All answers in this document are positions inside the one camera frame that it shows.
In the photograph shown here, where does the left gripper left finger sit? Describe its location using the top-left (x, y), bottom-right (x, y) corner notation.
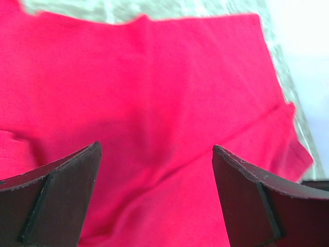
top-left (1, 142), bottom-right (102, 246)

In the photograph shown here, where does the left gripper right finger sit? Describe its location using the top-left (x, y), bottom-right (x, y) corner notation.
top-left (212, 146), bottom-right (328, 246)

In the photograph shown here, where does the pink red t-shirt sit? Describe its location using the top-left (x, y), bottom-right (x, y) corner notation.
top-left (1, 1), bottom-right (313, 246)

